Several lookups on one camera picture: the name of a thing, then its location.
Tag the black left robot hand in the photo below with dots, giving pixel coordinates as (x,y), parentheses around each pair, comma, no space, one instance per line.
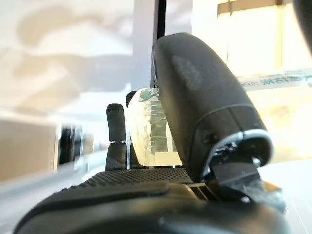
(304,8)

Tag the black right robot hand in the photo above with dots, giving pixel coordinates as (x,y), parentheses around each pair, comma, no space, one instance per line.
(200,97)

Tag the window with dark frame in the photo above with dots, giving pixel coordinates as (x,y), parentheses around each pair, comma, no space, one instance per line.
(256,29)

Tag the stainless steel fridge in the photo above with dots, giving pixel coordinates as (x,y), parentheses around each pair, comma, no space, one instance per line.
(73,73)

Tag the white fridge enclosure panel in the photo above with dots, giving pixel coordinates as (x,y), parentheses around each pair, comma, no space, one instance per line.
(179,17)

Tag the clear yellow drink bottle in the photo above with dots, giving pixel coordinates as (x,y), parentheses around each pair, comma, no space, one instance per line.
(146,126)

